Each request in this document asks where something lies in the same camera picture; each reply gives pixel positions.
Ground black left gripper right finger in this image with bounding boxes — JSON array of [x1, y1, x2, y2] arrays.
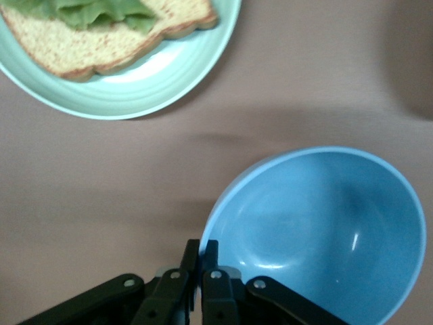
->
[[201, 240, 346, 325]]

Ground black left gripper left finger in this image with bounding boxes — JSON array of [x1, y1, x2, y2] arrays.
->
[[16, 239, 200, 325]]

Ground blue bowl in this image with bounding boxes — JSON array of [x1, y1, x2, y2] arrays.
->
[[199, 146, 428, 325]]

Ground brown table cloth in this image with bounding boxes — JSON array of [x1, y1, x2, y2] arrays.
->
[[0, 0, 433, 325]]

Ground green plate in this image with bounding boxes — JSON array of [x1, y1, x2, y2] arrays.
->
[[0, 0, 243, 121]]

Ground brown bread slice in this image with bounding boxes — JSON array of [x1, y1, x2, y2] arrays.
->
[[0, 0, 219, 83]]

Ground green lettuce leaf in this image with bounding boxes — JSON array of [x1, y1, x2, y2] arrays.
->
[[0, 0, 160, 35]]

